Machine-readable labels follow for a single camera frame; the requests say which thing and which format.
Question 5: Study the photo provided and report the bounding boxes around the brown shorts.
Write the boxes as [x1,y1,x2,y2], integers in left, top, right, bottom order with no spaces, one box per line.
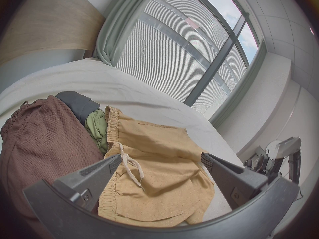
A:
[0,95,107,233]

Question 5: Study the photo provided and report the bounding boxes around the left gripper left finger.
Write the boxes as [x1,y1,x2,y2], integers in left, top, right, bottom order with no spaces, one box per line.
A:
[53,154,122,212]

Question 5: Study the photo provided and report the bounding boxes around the bed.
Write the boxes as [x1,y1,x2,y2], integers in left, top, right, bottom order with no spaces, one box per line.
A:
[0,0,247,231]

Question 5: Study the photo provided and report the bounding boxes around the black garment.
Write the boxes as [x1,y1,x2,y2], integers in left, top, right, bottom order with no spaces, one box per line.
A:
[55,91,100,124]

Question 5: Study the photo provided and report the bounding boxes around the green garment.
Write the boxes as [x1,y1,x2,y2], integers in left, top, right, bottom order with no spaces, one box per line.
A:
[85,109,109,155]

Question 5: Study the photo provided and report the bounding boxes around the mustard yellow shorts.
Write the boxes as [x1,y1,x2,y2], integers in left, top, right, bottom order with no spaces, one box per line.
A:
[97,105,215,228]

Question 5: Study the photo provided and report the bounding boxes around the window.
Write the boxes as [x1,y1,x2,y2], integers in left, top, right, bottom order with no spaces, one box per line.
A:
[113,0,260,114]

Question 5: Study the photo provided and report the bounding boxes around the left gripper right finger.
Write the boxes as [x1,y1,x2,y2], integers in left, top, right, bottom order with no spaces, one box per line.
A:
[201,152,268,211]

